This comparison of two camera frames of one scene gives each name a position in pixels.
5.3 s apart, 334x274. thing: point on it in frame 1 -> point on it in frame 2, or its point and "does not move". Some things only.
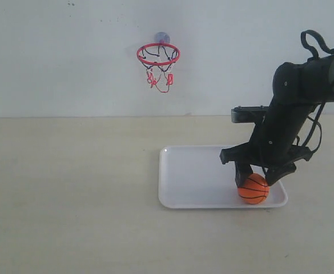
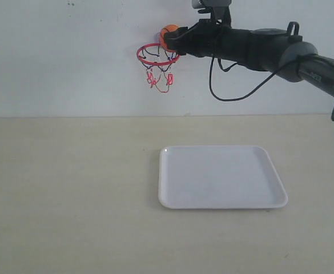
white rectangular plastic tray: x=194 y=176 does not move
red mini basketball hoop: x=158 y=59 does not move
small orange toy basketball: x=256 y=190 -> x=165 y=29
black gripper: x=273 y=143 -> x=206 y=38
